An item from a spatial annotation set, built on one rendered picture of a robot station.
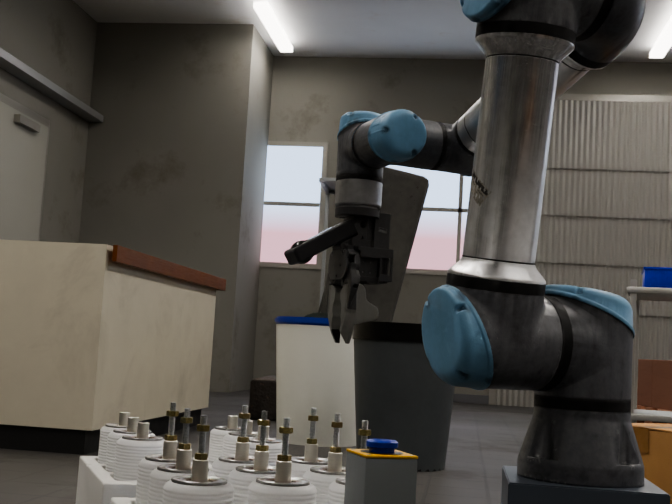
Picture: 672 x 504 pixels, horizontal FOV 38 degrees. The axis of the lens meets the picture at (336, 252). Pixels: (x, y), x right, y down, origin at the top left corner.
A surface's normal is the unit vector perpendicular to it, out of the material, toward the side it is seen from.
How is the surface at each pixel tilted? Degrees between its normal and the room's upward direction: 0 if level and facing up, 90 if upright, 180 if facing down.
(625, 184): 90
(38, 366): 90
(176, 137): 90
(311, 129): 90
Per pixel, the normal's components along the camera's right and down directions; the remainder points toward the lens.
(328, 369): 0.17, -0.02
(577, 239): -0.13, -0.11
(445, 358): -0.92, 0.04
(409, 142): 0.40, -0.07
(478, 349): 0.33, 0.15
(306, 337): -0.35, -0.05
